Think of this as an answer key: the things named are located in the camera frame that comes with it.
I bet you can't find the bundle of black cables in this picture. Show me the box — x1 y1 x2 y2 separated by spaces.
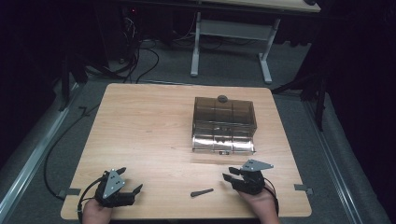
87 12 161 84

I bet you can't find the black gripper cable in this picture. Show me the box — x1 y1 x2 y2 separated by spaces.
263 184 280 217
77 176 105 224

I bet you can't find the white-framed desk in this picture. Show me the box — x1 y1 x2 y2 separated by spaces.
190 0 322 85

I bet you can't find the black stand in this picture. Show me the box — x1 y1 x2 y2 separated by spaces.
57 49 90 113
270 68 330 133

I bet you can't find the black floor cable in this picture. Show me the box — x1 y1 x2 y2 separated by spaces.
43 104 101 201

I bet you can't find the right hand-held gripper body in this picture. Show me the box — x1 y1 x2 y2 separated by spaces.
232 159 276 196

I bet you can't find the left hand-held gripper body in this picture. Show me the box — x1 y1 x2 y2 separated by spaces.
93 169 138 209

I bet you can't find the grey table bracket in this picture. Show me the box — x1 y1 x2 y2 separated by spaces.
293 183 315 196
57 188 82 201

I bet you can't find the person's left hand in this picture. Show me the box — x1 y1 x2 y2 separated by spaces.
81 198 113 224

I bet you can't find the metal floor rail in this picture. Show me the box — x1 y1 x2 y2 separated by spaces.
0 81 82 217
304 99 364 224

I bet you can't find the small dark grey tool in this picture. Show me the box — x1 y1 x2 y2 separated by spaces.
190 188 215 199

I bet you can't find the transparent brown storage box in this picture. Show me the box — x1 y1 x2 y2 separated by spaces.
191 94 258 156

